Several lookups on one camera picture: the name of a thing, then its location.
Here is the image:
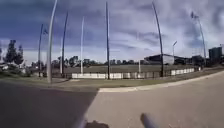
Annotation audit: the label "grass sports field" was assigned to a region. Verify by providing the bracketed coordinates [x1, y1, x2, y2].
[49, 64, 174, 74]

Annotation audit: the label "pale paved path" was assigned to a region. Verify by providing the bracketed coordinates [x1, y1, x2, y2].
[0, 70, 224, 128]

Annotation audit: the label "dark trees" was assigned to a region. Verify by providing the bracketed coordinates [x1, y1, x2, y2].
[0, 39, 26, 68]

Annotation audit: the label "low grey building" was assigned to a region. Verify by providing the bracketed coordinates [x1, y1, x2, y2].
[143, 53, 193, 66]

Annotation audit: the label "white field fence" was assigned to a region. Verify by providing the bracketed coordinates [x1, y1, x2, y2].
[61, 67, 203, 80]

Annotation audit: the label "pale kerb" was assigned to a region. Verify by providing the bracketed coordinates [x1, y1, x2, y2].
[97, 70, 224, 93]

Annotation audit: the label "grass strip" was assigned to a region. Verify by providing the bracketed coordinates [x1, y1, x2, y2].
[0, 66, 224, 90]

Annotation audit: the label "distant row of trees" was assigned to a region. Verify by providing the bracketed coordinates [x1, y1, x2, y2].
[49, 55, 148, 67]

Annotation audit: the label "robot's own part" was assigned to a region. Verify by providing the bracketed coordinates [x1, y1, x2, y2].
[73, 117, 88, 128]
[139, 112, 159, 128]

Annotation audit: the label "dark tall building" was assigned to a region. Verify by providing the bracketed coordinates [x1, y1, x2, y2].
[208, 46, 223, 64]

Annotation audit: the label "row of tall poles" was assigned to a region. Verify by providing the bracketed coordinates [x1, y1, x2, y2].
[36, 0, 208, 84]

